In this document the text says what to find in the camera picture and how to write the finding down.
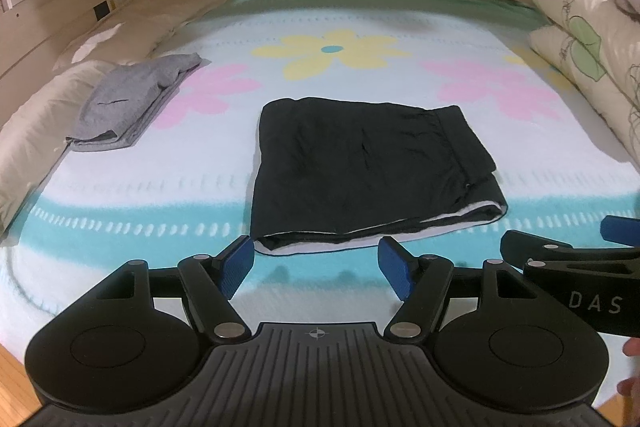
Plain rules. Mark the white pillow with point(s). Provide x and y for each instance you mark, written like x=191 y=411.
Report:
x=150 y=17

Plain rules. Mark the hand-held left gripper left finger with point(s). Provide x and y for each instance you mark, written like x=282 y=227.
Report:
x=239 y=264

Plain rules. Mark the floral bed blanket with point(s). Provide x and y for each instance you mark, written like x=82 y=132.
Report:
x=200 y=187

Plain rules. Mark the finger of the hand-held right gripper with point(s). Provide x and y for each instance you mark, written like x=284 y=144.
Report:
x=622 y=229
x=530 y=244

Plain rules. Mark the folded grey garment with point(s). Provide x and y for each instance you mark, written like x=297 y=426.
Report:
x=125 y=102

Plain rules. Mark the person's right hand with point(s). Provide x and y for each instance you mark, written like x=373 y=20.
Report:
x=635 y=349

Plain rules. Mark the beige pillow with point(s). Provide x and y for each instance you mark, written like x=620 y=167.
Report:
x=35 y=127

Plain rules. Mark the black pants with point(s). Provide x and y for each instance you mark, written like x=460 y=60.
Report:
x=360 y=167

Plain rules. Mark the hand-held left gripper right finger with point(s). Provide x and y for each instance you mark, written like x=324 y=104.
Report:
x=395 y=267

